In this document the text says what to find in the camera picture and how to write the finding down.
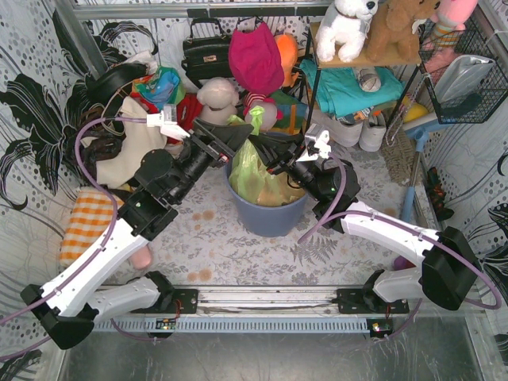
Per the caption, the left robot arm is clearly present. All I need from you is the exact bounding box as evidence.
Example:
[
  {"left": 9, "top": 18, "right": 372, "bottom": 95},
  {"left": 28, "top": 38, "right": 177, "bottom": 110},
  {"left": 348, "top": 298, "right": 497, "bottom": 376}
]
[{"left": 21, "top": 114, "right": 253, "bottom": 349}]

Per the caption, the left white sneaker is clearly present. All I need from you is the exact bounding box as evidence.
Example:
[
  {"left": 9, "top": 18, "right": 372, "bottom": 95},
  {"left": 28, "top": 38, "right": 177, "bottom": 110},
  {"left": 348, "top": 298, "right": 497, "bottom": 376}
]
[{"left": 311, "top": 109, "right": 363, "bottom": 148}]

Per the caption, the white plush dog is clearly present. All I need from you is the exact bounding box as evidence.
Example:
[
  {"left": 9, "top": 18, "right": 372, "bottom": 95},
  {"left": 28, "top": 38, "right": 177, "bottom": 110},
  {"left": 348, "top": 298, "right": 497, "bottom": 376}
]
[{"left": 316, "top": 0, "right": 379, "bottom": 63}]

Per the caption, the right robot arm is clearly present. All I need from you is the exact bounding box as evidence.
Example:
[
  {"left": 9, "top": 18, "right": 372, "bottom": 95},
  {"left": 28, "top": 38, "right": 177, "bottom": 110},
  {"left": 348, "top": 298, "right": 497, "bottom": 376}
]
[{"left": 249, "top": 133, "right": 479, "bottom": 313}]

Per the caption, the pink white plush doll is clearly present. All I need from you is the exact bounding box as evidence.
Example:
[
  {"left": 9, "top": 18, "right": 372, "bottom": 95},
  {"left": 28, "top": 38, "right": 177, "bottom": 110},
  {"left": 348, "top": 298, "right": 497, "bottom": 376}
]
[{"left": 244, "top": 92, "right": 283, "bottom": 132}]

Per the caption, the rainbow striped cloth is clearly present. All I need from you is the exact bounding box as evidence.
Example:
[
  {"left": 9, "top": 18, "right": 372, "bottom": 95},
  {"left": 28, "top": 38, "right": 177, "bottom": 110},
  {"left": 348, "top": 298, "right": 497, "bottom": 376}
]
[{"left": 271, "top": 90, "right": 308, "bottom": 135}]

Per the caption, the white sneaker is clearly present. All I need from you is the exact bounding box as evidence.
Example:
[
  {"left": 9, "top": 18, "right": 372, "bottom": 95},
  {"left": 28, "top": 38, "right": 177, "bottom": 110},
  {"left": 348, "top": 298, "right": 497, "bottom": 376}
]
[
  {"left": 311, "top": 109, "right": 363, "bottom": 148},
  {"left": 358, "top": 112, "right": 387, "bottom": 152}
]

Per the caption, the grey patterned plush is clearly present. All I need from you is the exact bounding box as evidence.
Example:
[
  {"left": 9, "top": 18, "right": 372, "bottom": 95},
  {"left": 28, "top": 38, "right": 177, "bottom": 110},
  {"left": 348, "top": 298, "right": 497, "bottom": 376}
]
[{"left": 353, "top": 67, "right": 382, "bottom": 92}]

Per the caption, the cream canvas tote bag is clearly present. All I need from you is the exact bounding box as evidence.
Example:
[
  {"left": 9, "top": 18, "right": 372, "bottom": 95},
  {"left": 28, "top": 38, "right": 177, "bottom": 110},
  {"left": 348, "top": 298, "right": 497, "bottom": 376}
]
[{"left": 88, "top": 97, "right": 167, "bottom": 189}]

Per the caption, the blue trash bin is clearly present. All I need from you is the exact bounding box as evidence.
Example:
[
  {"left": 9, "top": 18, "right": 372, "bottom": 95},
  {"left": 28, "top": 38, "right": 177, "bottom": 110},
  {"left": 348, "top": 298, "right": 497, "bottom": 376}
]
[{"left": 224, "top": 130, "right": 309, "bottom": 238}]

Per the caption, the cream plush lamb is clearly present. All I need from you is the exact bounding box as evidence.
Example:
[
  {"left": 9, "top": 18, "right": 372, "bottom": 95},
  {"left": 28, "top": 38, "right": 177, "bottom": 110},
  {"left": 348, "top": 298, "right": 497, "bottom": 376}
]
[{"left": 197, "top": 77, "right": 239, "bottom": 125}]

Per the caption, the orange checkered towel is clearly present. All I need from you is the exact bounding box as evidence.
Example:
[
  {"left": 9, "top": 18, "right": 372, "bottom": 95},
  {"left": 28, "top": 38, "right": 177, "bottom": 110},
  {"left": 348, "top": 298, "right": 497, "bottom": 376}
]
[{"left": 59, "top": 187, "right": 113, "bottom": 267}]

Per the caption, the black round hat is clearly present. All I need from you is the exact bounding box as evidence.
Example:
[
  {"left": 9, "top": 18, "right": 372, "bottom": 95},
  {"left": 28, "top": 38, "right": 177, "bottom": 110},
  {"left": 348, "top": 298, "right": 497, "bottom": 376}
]
[{"left": 85, "top": 63, "right": 148, "bottom": 104}]

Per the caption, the wooden metal shelf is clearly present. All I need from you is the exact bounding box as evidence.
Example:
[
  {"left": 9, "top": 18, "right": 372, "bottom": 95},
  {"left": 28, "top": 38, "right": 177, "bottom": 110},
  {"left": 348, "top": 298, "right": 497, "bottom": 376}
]
[{"left": 297, "top": 22, "right": 421, "bottom": 132}]

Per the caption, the black wire basket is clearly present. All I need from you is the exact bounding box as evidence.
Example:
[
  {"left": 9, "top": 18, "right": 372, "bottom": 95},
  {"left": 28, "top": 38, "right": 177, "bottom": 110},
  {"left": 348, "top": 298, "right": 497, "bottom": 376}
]
[{"left": 419, "top": 19, "right": 507, "bottom": 124}]

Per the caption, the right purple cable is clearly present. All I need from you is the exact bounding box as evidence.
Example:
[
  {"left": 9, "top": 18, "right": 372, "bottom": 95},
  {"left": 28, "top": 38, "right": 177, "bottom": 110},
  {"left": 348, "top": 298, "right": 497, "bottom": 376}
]
[{"left": 297, "top": 154, "right": 502, "bottom": 342}]

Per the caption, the pink plush toy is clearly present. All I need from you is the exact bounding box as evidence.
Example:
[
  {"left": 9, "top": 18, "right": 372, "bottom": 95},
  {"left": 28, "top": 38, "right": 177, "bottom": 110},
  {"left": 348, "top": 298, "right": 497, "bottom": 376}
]
[{"left": 424, "top": 0, "right": 478, "bottom": 49}]

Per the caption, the colourful patterned cloth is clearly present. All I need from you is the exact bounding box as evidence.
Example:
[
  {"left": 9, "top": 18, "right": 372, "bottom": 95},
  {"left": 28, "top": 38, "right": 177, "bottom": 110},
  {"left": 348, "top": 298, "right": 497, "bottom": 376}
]
[{"left": 130, "top": 67, "right": 186, "bottom": 114}]

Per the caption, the red clothing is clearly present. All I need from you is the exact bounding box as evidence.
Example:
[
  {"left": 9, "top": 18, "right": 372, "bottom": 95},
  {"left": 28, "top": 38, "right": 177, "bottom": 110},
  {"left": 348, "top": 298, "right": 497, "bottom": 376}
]
[{"left": 146, "top": 94, "right": 204, "bottom": 132}]

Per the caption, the orange plush toy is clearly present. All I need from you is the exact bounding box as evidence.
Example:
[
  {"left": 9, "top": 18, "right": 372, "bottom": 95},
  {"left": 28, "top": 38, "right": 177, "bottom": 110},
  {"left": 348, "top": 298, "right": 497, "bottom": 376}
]
[{"left": 275, "top": 33, "right": 298, "bottom": 87}]

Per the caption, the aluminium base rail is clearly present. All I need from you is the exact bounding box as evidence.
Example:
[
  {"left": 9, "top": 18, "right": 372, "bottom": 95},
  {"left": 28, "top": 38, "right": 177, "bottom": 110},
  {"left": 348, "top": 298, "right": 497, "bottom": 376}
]
[{"left": 94, "top": 286, "right": 429, "bottom": 337}]

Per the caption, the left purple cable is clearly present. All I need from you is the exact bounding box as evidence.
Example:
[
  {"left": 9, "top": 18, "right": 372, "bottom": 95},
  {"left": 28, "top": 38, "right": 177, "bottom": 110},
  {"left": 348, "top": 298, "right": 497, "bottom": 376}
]
[{"left": 0, "top": 114, "right": 160, "bottom": 362}]

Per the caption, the magenta fabric bag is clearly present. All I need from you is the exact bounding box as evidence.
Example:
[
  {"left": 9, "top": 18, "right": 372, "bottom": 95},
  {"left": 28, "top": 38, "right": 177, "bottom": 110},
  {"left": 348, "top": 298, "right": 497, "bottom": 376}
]
[{"left": 229, "top": 21, "right": 284, "bottom": 95}]

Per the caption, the right white sneaker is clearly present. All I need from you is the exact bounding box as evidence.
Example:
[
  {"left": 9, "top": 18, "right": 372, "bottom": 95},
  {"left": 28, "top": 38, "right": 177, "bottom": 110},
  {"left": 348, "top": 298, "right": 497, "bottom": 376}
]
[{"left": 358, "top": 112, "right": 387, "bottom": 152}]

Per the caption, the purple cable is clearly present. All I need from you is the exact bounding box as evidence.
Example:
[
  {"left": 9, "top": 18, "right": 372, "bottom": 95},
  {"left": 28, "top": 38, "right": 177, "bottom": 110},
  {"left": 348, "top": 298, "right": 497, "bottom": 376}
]
[
  {"left": 0, "top": 114, "right": 160, "bottom": 362},
  {"left": 297, "top": 154, "right": 502, "bottom": 342}
]

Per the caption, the purple orange sock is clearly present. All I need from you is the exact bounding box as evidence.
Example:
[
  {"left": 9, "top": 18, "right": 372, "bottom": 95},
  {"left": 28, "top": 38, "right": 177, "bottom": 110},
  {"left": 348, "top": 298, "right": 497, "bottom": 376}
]
[{"left": 393, "top": 256, "right": 416, "bottom": 271}]

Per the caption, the teal folded cloth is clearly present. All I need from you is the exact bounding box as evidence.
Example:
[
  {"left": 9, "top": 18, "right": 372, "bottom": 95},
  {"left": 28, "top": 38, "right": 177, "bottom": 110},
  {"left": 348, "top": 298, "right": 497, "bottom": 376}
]
[{"left": 316, "top": 67, "right": 404, "bottom": 117}]

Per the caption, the yellow plush toy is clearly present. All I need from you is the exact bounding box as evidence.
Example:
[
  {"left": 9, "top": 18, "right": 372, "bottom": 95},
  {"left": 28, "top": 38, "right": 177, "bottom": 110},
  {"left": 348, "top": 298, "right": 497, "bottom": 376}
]
[{"left": 402, "top": 95, "right": 429, "bottom": 123}]

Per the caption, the silver foil bag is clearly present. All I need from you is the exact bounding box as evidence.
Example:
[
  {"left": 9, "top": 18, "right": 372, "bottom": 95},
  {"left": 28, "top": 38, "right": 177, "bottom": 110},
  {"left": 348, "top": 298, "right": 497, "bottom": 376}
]
[{"left": 434, "top": 55, "right": 496, "bottom": 103}]

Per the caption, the green plastic trash bag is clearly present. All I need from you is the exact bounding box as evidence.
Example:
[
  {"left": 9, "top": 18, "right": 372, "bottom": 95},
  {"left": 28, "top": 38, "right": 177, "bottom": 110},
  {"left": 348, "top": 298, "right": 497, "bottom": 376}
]
[{"left": 226, "top": 105, "right": 306, "bottom": 207}]

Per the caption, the black leather handbag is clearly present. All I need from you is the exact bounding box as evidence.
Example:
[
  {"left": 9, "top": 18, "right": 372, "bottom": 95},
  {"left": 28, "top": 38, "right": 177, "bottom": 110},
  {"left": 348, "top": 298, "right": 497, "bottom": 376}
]
[{"left": 181, "top": 17, "right": 233, "bottom": 89}]

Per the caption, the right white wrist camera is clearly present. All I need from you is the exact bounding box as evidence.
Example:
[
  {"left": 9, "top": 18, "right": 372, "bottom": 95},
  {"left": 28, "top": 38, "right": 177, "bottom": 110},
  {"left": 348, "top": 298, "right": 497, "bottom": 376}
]
[{"left": 297, "top": 123, "right": 332, "bottom": 162}]

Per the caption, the black orange tool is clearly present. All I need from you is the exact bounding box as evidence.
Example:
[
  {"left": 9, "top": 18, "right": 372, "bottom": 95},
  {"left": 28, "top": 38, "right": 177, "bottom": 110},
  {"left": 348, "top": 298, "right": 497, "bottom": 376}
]
[{"left": 426, "top": 167, "right": 454, "bottom": 221}]

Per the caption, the brown teddy bear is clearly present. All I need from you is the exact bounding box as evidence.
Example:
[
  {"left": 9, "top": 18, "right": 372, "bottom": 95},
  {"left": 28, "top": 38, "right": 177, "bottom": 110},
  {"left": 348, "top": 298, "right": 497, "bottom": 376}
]
[{"left": 366, "top": 0, "right": 441, "bottom": 63}]

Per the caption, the pink cylindrical pouch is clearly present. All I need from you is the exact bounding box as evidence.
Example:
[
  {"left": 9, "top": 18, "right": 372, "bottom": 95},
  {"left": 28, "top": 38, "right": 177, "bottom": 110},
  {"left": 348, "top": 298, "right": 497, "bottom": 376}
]
[{"left": 129, "top": 245, "right": 153, "bottom": 270}]

